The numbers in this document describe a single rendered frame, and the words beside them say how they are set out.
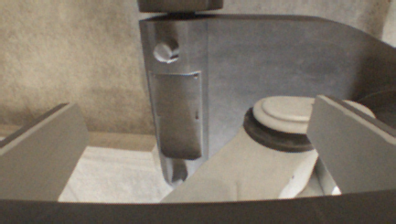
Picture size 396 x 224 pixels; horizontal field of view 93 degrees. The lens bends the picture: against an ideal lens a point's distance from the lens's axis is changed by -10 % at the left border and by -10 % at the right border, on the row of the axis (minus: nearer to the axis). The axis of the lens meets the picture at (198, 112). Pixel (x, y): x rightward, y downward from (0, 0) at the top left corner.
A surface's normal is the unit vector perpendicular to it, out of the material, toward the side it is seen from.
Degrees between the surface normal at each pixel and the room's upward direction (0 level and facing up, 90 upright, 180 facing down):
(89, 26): 0
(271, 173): 90
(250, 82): 0
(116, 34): 0
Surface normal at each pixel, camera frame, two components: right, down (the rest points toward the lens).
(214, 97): -0.19, 0.49
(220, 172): -0.03, -0.87
